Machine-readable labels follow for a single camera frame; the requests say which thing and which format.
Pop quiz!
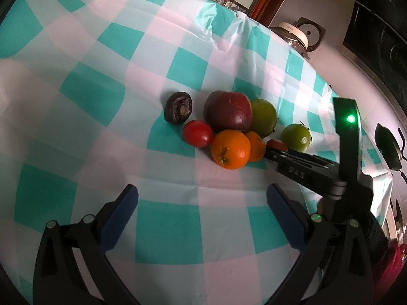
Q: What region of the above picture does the red tomato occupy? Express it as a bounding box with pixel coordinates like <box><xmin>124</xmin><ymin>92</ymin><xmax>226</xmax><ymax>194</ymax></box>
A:
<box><xmin>182</xmin><ymin>120</ymin><xmax>214</xmax><ymax>148</ymax></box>
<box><xmin>266</xmin><ymin>139</ymin><xmax>288</xmax><ymax>152</ymax></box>

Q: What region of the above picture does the green apple with stem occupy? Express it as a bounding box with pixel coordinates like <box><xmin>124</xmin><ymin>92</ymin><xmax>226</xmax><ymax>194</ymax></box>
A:
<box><xmin>280</xmin><ymin>123</ymin><xmax>312</xmax><ymax>153</ymax></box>

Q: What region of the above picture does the small orange mandarin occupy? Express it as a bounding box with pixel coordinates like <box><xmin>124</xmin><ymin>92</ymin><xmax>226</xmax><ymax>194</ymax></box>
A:
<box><xmin>245</xmin><ymin>131</ymin><xmax>266</xmax><ymax>162</ymax></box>

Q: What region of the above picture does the large orange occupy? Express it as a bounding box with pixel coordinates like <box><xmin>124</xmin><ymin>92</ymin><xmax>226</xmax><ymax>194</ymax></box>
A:
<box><xmin>210</xmin><ymin>129</ymin><xmax>251</xmax><ymax>169</ymax></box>

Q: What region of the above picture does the dark red apple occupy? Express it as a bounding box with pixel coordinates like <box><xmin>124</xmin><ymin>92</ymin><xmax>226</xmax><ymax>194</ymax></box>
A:
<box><xmin>203</xmin><ymin>90</ymin><xmax>253</xmax><ymax>133</ymax></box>

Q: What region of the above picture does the dark wrinkled fruit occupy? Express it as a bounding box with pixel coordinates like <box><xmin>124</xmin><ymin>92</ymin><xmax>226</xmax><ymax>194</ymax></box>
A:
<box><xmin>164</xmin><ymin>91</ymin><xmax>193</xmax><ymax>125</ymax></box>

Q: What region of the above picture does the person right gloved hand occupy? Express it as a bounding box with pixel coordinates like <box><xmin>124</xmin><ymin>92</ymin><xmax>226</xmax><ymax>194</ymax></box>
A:
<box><xmin>317</xmin><ymin>197</ymin><xmax>400</xmax><ymax>302</ymax></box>

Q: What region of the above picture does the black wok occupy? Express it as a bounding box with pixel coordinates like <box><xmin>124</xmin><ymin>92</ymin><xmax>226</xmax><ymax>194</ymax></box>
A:
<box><xmin>375</xmin><ymin>123</ymin><xmax>407</xmax><ymax>183</ymax></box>

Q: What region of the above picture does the steel pot with white lid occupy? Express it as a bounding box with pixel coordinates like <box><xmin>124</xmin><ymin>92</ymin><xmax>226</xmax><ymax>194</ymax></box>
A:
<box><xmin>269</xmin><ymin>22</ymin><xmax>309</xmax><ymax>59</ymax></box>

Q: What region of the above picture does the teal pink checkered tablecloth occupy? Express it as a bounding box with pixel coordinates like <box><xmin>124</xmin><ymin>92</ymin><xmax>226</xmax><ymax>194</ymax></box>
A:
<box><xmin>0</xmin><ymin>0</ymin><xmax>395</xmax><ymax>305</ymax></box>

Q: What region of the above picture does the round wall gauge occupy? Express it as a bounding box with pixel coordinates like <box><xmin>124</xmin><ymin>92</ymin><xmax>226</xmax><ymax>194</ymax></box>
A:
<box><xmin>294</xmin><ymin>17</ymin><xmax>326</xmax><ymax>52</ymax></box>

